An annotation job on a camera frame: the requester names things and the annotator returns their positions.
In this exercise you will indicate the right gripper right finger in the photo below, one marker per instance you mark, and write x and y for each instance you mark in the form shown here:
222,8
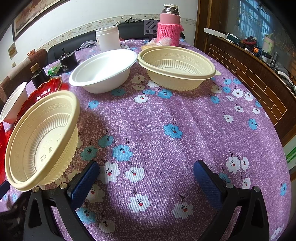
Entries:
252,222

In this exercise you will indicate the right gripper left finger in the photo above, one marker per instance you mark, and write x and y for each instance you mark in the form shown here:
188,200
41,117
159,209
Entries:
40,222

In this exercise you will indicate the cream plastic bowl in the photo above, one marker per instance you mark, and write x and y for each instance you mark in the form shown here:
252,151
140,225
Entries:
176,68
43,141

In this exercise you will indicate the small red scalloped plate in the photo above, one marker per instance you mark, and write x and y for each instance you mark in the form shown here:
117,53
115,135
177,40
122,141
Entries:
49,87

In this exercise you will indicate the white foam bowl large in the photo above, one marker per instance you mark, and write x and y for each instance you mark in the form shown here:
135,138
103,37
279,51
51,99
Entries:
104,72

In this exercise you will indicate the large red scalloped plate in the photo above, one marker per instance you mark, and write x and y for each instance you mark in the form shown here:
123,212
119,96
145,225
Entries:
3,145

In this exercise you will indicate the purple floral tablecloth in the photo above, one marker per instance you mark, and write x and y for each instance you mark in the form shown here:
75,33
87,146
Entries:
147,138

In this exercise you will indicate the wooden sideboard cabinet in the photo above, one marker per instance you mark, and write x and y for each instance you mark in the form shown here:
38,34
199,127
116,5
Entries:
254,76

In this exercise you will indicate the brown armchair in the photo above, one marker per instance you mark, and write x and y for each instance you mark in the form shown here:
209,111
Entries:
21,73

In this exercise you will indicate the black pot with cork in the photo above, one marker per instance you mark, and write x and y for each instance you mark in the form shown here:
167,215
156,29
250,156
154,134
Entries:
38,75

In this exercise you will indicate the green candy wrapper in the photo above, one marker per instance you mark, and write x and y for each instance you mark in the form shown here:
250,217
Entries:
53,71

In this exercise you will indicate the black jar with label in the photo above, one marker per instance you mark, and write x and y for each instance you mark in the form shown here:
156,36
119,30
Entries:
68,62

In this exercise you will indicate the bagged pastry snack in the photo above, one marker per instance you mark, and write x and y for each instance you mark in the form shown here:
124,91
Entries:
154,42

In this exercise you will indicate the pink knit-sleeved thermos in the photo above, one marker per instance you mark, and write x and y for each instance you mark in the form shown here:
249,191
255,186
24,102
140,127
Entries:
169,26

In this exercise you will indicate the clear plastic lid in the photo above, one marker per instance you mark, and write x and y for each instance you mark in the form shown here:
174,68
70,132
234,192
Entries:
90,46

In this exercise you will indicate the grey phone stand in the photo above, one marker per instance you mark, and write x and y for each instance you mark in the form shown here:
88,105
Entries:
150,27

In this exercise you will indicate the white plastic jar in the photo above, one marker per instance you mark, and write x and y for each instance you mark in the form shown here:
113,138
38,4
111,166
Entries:
108,38

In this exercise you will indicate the framed horse painting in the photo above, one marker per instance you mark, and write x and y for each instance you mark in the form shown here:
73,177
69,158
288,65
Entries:
31,13

